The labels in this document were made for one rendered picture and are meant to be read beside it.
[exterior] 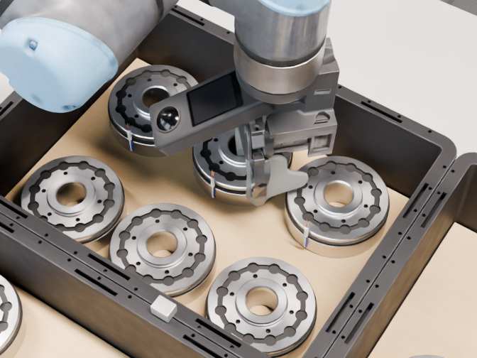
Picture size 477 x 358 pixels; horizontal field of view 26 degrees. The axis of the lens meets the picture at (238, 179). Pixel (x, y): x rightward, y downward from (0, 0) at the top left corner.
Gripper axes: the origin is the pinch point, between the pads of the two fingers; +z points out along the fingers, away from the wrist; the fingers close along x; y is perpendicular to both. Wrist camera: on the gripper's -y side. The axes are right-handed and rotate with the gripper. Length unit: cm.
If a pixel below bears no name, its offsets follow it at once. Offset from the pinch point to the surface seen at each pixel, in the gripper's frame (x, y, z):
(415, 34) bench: 26.8, 28.9, 18.2
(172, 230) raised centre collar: -5.4, -8.4, -2.1
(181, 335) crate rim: -18.9, -9.7, -9.9
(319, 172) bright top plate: -1.3, 7.2, -1.1
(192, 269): -9.7, -7.2, -1.8
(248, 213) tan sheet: -3.0, -0.3, 1.9
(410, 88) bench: 18.1, 25.5, 17.2
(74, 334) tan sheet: -13.0, -19.1, 0.9
